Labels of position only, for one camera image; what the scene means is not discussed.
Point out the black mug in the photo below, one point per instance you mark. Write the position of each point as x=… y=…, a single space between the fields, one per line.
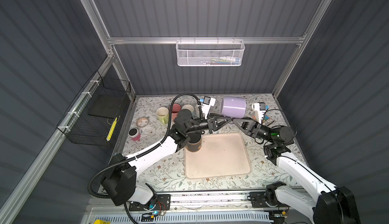
x=195 y=142

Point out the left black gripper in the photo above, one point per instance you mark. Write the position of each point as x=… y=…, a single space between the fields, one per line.
x=211 y=125

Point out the purple mug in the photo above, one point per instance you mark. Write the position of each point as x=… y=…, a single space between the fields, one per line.
x=233 y=107

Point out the yellow object at bottom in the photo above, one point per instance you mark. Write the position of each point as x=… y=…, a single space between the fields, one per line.
x=98 y=221

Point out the black wire basket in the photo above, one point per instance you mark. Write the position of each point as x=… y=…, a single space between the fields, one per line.
x=88 y=121

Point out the beige drying mat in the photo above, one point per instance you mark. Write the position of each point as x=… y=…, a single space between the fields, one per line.
x=219 y=155

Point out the tape roll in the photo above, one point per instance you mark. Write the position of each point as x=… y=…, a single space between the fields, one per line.
x=142 y=122

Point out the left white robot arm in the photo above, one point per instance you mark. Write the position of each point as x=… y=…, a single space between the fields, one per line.
x=118 y=181

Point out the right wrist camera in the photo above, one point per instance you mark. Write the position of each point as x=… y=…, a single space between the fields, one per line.
x=259 y=110

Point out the small magenta cup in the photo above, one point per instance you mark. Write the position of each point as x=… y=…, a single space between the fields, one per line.
x=134 y=134

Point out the white perforated cable tray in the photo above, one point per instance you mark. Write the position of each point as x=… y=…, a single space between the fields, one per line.
x=207 y=217

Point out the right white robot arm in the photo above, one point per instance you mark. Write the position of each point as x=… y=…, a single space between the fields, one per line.
x=325 y=202

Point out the light green mug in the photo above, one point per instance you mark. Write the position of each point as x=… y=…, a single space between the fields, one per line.
x=163 y=115

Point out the light blue mug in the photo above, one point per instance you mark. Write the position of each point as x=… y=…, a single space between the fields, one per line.
x=188 y=107

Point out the floral table cover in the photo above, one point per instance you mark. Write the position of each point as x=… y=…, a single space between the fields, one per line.
x=167 y=175

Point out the white mug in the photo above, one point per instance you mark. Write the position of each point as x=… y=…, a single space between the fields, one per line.
x=197 y=110

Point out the pink patterned mug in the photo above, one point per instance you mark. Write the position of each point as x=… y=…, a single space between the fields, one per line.
x=175 y=110

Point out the white wire basket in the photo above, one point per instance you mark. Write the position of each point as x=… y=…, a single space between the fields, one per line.
x=191 y=53

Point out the colourful marker box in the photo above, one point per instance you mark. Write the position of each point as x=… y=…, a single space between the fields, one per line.
x=267 y=121

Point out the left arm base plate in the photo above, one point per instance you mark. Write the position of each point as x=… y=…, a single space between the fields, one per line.
x=157 y=203

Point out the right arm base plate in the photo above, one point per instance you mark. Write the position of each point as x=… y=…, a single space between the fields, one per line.
x=262 y=199

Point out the tubes in white basket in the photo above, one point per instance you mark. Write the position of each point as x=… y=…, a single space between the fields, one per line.
x=234 y=61

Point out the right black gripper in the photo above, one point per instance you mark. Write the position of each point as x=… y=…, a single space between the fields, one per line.
x=250 y=127

